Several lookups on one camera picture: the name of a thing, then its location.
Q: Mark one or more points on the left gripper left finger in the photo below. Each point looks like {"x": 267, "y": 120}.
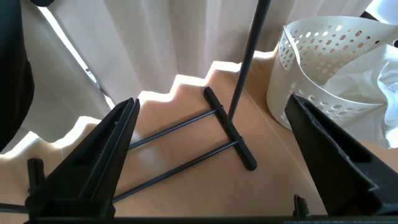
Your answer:
{"x": 93, "y": 161}

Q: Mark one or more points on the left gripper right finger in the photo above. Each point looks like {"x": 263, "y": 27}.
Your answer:
{"x": 335, "y": 168}

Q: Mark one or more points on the white printed garment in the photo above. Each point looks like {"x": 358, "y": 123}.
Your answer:
{"x": 367, "y": 84}

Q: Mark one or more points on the black shorts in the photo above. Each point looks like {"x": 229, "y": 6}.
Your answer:
{"x": 12, "y": 77}

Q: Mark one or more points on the white laundry basket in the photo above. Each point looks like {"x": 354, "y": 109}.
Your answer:
{"x": 311, "y": 77}

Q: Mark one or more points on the black clothes rack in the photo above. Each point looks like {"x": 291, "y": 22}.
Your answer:
{"x": 248, "y": 56}

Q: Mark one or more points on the beige curtain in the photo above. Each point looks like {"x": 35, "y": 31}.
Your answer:
{"x": 140, "y": 46}

